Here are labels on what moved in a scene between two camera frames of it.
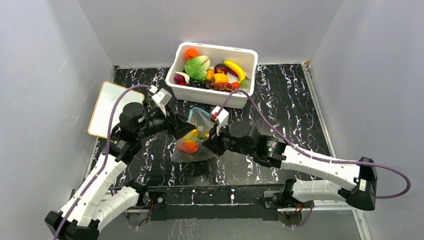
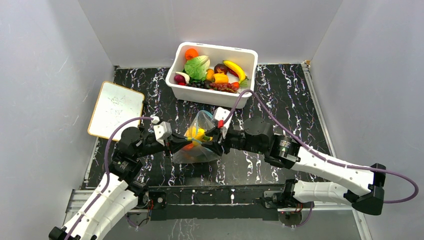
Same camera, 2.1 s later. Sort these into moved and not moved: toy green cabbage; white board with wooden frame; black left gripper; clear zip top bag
Moved: black left gripper
Not moved: toy green cabbage; clear zip top bag; white board with wooden frame
